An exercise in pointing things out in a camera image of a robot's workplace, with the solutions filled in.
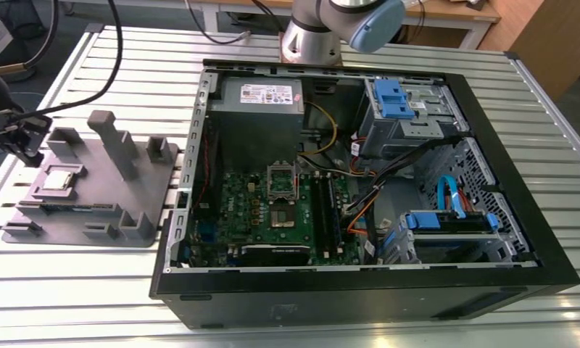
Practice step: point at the silver CPU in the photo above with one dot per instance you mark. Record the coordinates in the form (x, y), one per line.
(60, 180)

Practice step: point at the CPU socket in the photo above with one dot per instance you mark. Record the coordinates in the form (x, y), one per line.
(286, 217)

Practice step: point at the RAM stick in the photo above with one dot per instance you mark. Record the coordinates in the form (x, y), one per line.
(67, 209)

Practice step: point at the grey parts rack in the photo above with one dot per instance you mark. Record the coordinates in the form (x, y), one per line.
(102, 195)

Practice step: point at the blue port block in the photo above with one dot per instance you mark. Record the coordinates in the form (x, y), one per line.
(207, 232)

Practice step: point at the grey power supply unit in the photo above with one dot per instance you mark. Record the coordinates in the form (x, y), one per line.
(266, 112)

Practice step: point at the green motherboard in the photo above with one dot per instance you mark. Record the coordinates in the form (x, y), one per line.
(251, 224)

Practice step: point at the metal locking lever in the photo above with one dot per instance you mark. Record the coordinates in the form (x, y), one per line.
(297, 185)

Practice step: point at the black graphics card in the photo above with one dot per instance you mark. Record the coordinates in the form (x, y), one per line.
(275, 255)

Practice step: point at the blue plastic drive latch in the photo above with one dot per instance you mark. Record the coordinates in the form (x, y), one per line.
(391, 98)

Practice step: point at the grey metal drive cage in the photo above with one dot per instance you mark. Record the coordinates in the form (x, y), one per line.
(426, 134)

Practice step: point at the black PC case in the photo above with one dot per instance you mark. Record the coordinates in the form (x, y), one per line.
(367, 301)

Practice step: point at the hard disk in blue carrier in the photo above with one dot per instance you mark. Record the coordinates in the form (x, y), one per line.
(426, 222)

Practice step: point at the grey metal disk bay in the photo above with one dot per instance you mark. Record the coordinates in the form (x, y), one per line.
(465, 241)

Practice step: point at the wooden desk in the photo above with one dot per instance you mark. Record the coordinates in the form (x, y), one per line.
(465, 12)

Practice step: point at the wooden cabinet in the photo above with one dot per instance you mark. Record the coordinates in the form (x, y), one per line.
(552, 43)

